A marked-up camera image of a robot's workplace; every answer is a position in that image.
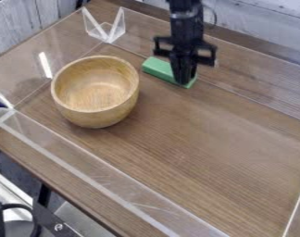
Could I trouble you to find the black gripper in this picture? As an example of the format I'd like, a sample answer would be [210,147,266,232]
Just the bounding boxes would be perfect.
[153,36,216,84]

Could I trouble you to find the green rectangular block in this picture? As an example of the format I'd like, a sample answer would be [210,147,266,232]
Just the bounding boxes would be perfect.
[141,56,196,89]

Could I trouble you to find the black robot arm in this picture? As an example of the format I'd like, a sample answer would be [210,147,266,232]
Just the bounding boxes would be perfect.
[153,0,216,86]

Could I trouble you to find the light wooden bowl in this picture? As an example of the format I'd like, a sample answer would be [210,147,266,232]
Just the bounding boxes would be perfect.
[51,55,140,129]

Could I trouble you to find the black table leg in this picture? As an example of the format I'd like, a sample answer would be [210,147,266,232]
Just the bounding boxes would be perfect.
[37,184,51,207]

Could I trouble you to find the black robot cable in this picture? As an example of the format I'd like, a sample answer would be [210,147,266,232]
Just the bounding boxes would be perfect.
[200,3,219,27]

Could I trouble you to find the clear acrylic corner bracket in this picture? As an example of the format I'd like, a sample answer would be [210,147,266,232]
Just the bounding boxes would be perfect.
[81,7,124,44]

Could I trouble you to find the clear acrylic tray wall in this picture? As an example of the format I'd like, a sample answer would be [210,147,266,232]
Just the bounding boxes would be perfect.
[0,94,228,237]

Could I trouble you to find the black cable loop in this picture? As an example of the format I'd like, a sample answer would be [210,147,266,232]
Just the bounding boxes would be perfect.
[0,203,44,237]

